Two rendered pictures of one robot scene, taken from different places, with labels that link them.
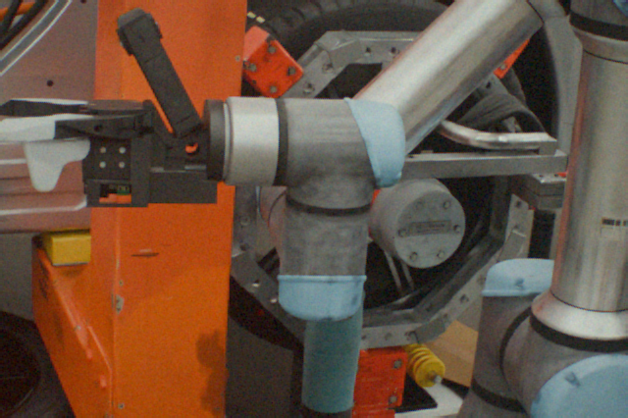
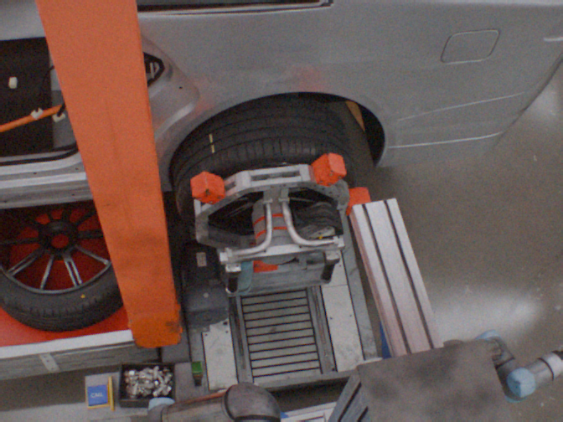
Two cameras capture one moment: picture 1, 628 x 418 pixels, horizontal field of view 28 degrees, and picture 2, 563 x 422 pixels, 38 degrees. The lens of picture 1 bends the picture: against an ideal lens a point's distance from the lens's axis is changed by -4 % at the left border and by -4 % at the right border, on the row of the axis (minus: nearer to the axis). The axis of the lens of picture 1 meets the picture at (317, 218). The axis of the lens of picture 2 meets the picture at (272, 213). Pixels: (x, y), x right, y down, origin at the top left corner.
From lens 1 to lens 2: 2.07 m
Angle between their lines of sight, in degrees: 43
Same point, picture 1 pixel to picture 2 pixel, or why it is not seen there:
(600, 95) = not seen: outside the picture
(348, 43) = (246, 188)
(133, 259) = (134, 313)
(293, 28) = (224, 167)
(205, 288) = (166, 314)
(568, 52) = (393, 126)
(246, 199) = (202, 226)
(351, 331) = (245, 275)
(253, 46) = (199, 191)
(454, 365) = not seen: hidden behind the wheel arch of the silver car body
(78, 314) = not seen: hidden behind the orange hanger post
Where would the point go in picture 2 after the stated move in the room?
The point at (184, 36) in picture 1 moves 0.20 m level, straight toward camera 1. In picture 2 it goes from (143, 277) to (130, 342)
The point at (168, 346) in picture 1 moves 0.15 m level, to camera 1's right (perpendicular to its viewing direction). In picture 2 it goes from (152, 324) to (194, 335)
